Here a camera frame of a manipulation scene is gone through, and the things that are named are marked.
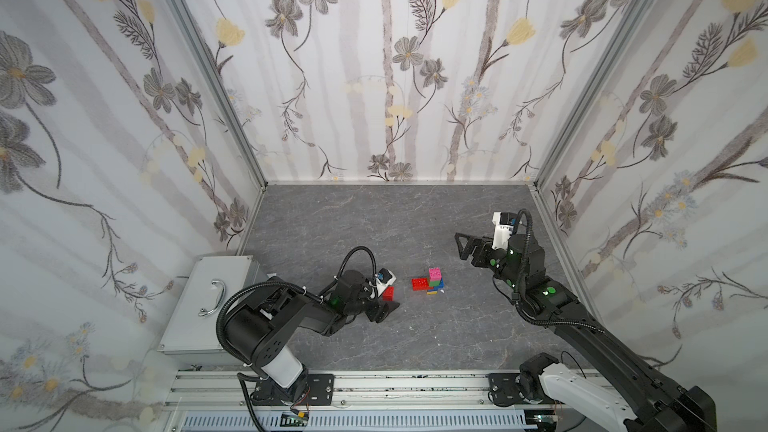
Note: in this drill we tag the small red lego brick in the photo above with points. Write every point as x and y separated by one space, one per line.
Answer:
388 294

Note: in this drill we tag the long red lego brick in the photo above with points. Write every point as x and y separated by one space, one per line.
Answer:
420 284

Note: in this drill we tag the pink lego brick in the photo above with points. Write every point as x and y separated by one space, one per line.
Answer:
435 274

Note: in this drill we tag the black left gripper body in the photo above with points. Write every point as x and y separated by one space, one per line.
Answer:
374 300

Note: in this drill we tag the white slotted cable duct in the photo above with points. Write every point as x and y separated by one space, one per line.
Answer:
373 420

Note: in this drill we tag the small green circuit board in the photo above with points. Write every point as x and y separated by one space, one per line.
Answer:
294 419

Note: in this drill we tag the grey metal control box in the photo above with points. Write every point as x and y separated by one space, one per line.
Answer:
190 335

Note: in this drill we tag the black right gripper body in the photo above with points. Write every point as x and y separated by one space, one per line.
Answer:
486 252

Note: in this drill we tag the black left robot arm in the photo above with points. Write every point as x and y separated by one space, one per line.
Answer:
256 323

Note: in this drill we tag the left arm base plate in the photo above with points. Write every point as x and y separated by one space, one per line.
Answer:
313 389

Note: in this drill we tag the aluminium frame rail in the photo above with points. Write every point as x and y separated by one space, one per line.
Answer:
454 391

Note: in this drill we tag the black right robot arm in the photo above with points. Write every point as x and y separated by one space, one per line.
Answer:
641 398

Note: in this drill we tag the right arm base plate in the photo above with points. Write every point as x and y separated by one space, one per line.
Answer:
507 389

